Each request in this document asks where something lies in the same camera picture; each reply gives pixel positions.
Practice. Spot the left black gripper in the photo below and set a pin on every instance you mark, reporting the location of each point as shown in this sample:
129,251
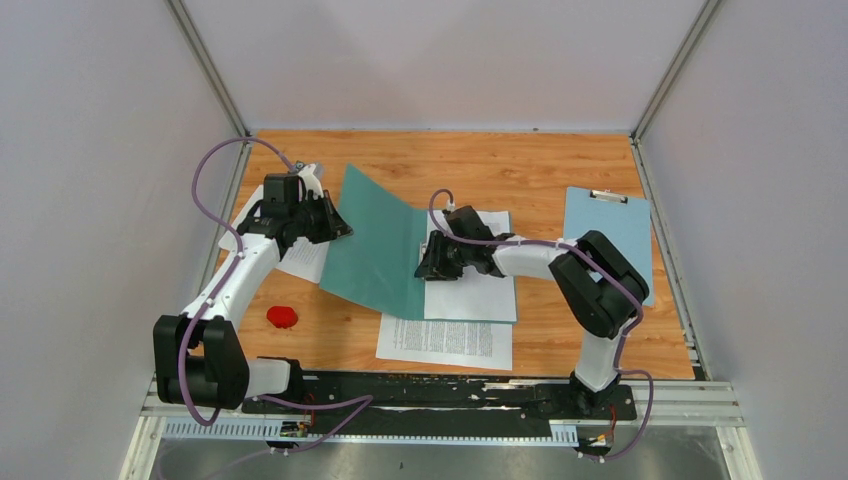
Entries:
336,225

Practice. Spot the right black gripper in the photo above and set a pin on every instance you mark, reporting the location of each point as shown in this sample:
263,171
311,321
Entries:
433,267

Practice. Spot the printed paper sheet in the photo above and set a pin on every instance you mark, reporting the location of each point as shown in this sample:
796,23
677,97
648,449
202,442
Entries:
467,344
304,260
472,297

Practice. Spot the teal green folder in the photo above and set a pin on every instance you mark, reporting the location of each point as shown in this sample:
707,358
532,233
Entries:
374,267

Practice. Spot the blue clipboard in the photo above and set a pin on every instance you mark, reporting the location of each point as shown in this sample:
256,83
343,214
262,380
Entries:
624,220

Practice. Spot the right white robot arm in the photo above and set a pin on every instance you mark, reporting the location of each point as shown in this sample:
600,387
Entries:
603,290

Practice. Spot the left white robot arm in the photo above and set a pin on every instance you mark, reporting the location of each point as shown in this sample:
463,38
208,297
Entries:
198,355

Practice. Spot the red small object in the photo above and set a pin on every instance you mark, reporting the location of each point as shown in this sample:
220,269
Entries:
282,317

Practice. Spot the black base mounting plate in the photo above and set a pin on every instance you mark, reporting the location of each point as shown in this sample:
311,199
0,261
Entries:
462,406

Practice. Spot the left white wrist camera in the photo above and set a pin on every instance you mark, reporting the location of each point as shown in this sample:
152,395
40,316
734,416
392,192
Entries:
311,176

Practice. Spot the aluminium frame rail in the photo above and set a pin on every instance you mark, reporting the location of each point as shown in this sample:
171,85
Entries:
659,403

